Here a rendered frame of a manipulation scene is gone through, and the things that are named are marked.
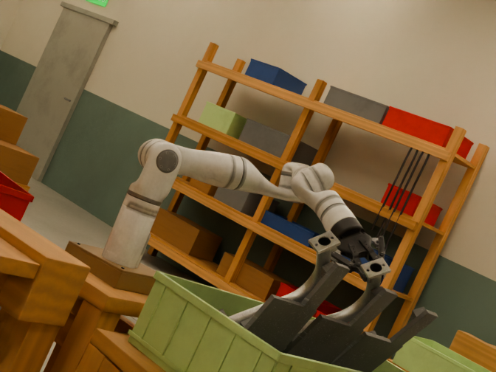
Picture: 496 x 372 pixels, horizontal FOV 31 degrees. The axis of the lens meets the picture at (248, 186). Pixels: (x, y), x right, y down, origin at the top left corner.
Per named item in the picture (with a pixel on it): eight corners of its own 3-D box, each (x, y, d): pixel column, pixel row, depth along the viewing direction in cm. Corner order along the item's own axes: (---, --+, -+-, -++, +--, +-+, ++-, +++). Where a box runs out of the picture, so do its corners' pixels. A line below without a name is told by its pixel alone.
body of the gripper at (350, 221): (326, 221, 201) (345, 249, 195) (359, 210, 204) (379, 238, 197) (325, 243, 207) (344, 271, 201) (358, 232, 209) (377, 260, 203)
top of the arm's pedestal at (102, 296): (105, 274, 249) (111, 262, 249) (184, 325, 230) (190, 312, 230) (21, 256, 223) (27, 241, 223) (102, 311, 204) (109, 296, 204)
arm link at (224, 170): (222, 185, 243) (238, 193, 234) (131, 167, 229) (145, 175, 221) (230, 153, 242) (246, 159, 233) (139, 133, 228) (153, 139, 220)
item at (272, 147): (337, 389, 674) (460, 126, 669) (113, 242, 875) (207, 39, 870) (373, 395, 715) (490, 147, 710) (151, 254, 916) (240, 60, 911)
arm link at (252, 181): (297, 203, 254) (219, 188, 241) (303, 170, 254) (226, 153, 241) (314, 207, 246) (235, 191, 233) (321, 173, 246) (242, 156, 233)
